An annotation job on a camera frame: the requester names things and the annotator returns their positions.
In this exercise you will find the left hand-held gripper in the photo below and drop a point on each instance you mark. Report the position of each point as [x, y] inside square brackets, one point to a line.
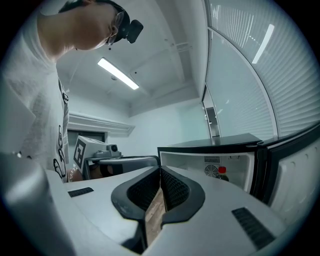
[82, 150]

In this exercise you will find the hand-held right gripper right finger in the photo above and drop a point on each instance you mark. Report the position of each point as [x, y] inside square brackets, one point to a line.
[220, 225]

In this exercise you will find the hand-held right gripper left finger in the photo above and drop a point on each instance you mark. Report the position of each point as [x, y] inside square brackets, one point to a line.
[100, 212]

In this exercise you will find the dark bottle with red cap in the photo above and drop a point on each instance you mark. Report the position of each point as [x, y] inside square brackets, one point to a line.
[222, 173]

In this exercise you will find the black mini fridge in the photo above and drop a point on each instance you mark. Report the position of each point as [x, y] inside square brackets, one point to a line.
[287, 175]

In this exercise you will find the long ceiling light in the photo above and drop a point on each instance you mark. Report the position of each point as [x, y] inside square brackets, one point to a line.
[117, 73]

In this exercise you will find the person in white shirt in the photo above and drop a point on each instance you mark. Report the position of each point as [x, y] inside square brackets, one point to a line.
[30, 112]

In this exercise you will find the person's glasses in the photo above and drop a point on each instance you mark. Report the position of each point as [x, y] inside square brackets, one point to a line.
[117, 22]

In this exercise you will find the glass partition with blinds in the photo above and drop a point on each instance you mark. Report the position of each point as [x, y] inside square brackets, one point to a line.
[250, 75]

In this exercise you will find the person's head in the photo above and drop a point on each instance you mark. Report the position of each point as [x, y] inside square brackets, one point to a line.
[80, 27]

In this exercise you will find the white wall ledge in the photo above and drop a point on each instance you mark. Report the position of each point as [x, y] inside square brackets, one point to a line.
[100, 122]

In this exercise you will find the black head-worn camera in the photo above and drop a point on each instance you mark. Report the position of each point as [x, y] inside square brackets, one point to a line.
[133, 31]

